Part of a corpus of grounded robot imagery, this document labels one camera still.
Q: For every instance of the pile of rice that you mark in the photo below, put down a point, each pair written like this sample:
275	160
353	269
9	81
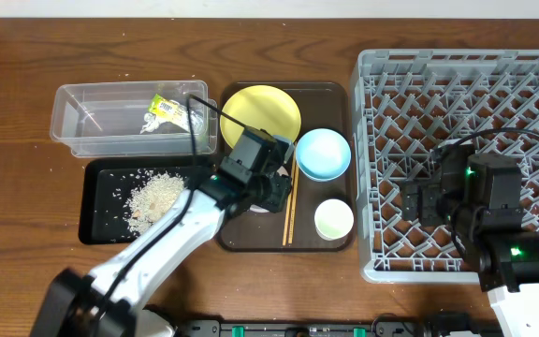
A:
146	195

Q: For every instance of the clear plastic bin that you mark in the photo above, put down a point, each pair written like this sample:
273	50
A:
113	119

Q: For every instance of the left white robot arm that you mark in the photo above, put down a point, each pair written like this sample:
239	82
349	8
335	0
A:
110	299

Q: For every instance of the white bowl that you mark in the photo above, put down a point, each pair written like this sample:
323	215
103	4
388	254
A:
254	208

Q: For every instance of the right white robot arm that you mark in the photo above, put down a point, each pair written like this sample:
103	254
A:
477	195

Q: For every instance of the yellow plate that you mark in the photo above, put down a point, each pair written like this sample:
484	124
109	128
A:
266	107

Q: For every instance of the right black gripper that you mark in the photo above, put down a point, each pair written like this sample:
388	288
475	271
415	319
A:
430	193

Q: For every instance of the light blue bowl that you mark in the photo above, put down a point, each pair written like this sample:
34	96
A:
323	155

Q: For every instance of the left wooden chopstick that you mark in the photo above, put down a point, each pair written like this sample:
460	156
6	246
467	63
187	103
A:
290	201

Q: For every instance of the wooden chopstick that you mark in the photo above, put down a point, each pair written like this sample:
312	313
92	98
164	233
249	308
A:
293	202
290	201

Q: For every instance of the brown serving tray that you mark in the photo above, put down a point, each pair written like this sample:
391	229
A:
322	105

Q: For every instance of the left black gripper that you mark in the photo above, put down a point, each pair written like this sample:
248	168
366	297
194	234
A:
279	193

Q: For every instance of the grey dishwasher rack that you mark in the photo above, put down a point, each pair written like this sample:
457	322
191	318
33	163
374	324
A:
407	102

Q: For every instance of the right wooden chopstick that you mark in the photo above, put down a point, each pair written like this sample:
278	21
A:
293	202

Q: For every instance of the green snack wrapper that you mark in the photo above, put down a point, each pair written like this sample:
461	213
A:
163	111

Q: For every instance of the black waste tray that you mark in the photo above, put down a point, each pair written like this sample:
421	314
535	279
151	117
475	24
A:
109	183

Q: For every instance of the white cup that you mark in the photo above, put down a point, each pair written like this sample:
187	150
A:
333	219

